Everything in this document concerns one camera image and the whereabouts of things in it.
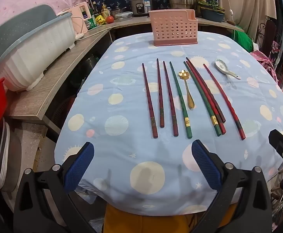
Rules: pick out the green cloth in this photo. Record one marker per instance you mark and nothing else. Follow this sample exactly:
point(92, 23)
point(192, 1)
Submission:
point(243, 38)

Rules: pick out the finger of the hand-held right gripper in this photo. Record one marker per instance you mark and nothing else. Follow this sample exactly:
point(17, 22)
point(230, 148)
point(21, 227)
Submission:
point(281, 143)

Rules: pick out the blue planter with plants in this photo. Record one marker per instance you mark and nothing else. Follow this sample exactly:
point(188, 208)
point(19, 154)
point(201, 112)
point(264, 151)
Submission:
point(212, 14)

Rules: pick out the white dish drainer tub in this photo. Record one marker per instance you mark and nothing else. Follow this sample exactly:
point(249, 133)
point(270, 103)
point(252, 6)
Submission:
point(32, 53)

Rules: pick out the small lidded steel pot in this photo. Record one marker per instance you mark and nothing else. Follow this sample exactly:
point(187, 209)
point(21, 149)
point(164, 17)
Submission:
point(117, 11)

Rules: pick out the red tomato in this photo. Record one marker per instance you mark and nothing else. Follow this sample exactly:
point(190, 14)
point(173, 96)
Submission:
point(110, 19)

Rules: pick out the yellow packet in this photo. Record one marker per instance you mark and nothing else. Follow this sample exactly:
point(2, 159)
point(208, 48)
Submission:
point(100, 20)

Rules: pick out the bright red chopstick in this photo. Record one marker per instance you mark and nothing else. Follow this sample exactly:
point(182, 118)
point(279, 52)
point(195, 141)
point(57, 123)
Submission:
point(210, 102)
point(224, 102)

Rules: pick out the clear glass food container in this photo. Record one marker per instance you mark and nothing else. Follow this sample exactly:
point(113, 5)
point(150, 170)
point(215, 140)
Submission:
point(124, 16)

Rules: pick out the light blue dotted tablecloth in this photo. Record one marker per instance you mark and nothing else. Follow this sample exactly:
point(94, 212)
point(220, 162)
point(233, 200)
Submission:
point(122, 94)

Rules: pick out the white power strip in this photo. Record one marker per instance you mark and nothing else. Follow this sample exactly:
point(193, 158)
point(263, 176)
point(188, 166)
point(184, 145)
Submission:
point(79, 36)

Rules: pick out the green chopstick gold band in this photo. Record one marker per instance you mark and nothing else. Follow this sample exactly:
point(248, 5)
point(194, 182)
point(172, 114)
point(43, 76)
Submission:
point(201, 97)
point(180, 99)

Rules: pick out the beige curtain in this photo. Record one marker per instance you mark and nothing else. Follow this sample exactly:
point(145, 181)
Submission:
point(248, 2)

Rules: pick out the pink kitchen appliance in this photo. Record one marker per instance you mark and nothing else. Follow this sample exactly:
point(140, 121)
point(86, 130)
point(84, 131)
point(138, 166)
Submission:
point(79, 17)

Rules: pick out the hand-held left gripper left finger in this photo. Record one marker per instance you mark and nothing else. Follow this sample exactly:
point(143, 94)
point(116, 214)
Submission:
point(79, 167)

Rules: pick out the amber oil bottle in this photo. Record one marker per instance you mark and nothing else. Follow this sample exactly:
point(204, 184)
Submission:
point(105, 11)

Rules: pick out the wooden counter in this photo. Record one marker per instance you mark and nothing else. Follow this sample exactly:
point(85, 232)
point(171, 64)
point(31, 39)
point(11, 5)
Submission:
point(46, 94)

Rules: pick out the stack of round dishes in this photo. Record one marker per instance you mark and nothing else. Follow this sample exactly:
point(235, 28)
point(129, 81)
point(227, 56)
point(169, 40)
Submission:
point(5, 155)

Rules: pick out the silver rice cooker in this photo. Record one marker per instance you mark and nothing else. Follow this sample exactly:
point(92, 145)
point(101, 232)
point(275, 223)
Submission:
point(141, 4)

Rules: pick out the white ceramic spoon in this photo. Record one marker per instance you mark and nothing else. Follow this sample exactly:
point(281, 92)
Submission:
point(221, 66)

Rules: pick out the pink perforated utensil basket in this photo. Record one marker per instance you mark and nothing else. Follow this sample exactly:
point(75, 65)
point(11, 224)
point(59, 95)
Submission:
point(173, 29)

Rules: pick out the gold flower-shaped spoon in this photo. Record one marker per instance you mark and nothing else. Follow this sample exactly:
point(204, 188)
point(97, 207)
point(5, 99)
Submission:
point(189, 94)

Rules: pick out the pink patterned fabric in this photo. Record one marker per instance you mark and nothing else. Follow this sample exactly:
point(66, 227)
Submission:
point(263, 59)

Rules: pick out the green and white carton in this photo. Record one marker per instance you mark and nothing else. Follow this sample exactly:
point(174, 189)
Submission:
point(91, 23)

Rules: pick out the person's yellow trousers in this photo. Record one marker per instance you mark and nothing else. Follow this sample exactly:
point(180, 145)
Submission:
point(144, 223)

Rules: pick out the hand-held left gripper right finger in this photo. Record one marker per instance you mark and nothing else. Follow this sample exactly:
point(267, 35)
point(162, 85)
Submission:
point(206, 162)

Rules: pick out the dark glass bottle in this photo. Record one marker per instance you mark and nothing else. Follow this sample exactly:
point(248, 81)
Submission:
point(95, 8)

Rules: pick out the dark red chopstick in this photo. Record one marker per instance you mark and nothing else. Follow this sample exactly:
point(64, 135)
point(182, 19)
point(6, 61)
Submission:
point(170, 99)
point(216, 105)
point(149, 99)
point(160, 92)

